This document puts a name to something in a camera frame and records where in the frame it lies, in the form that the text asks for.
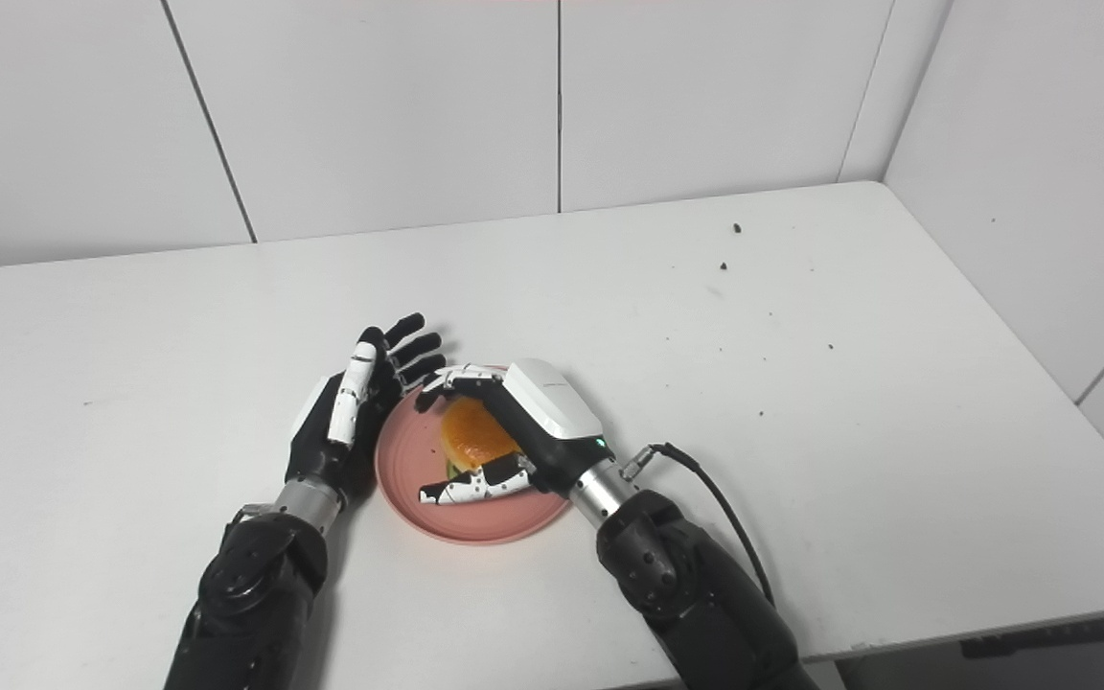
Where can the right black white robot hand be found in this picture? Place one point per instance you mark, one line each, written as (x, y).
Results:
(542, 412)

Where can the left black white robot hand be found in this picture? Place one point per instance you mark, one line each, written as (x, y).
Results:
(322, 446)

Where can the toy hamburger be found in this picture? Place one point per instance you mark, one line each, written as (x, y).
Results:
(475, 436)

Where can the pink round plate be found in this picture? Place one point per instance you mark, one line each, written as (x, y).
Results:
(490, 513)

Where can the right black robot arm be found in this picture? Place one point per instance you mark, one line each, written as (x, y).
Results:
(696, 594)

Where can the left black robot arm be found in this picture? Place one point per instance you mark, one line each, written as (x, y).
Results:
(245, 594)

